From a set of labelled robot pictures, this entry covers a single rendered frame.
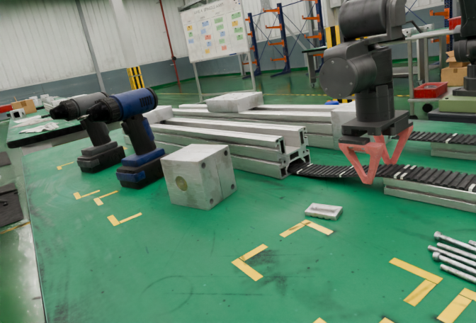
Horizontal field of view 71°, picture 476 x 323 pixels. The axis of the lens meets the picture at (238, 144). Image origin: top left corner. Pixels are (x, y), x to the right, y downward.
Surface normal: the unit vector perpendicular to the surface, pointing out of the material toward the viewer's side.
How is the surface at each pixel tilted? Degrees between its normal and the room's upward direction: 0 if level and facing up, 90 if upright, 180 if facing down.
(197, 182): 90
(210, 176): 90
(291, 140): 90
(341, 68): 90
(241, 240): 0
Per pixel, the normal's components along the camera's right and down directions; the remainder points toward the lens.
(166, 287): -0.18, -0.95
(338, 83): -0.73, 0.30
